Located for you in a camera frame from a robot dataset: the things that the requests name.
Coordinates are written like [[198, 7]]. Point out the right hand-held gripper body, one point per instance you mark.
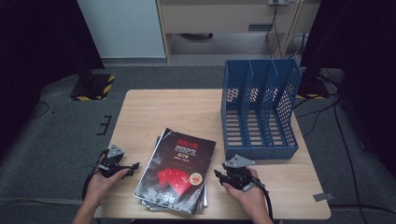
[[238, 177]]

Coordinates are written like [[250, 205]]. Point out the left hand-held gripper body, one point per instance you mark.
[[113, 165]]

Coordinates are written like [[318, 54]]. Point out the blue file rack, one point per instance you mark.
[[261, 154]]

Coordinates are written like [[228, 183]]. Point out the black and red magazine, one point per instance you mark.
[[177, 168]]

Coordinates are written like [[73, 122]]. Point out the person's right hand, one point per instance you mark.
[[252, 199]]

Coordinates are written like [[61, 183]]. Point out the person's left hand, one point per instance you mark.
[[99, 186]]

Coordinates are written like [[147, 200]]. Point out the black striped stand base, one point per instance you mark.
[[93, 88], [313, 88]]

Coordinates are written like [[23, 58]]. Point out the grey tape piece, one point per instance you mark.
[[323, 197]]

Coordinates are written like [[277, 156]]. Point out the white cabinet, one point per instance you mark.
[[124, 28]]

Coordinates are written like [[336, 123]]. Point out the black curtain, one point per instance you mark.
[[37, 46], [376, 28]]

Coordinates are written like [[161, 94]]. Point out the white power strip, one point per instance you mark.
[[278, 2]]

